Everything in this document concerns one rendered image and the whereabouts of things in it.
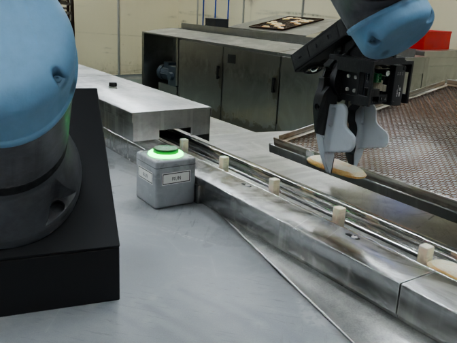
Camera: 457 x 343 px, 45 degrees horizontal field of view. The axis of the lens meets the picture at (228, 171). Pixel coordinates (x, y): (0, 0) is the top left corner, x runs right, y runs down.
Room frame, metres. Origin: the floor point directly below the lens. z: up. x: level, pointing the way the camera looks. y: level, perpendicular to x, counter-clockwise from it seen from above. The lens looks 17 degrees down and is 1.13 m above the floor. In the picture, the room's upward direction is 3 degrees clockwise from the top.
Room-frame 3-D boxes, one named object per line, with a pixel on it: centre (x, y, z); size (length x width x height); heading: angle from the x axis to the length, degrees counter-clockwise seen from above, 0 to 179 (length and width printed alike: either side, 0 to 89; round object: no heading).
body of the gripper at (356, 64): (0.69, -0.16, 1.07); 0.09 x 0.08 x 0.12; 34
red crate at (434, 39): (4.36, -1.31, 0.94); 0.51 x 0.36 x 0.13; 39
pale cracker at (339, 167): (0.72, -0.14, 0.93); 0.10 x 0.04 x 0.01; 35
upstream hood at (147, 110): (1.60, 0.47, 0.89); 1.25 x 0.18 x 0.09; 35
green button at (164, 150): (0.84, 0.10, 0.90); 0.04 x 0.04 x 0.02
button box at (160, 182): (0.84, 0.10, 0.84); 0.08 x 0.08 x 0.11; 35
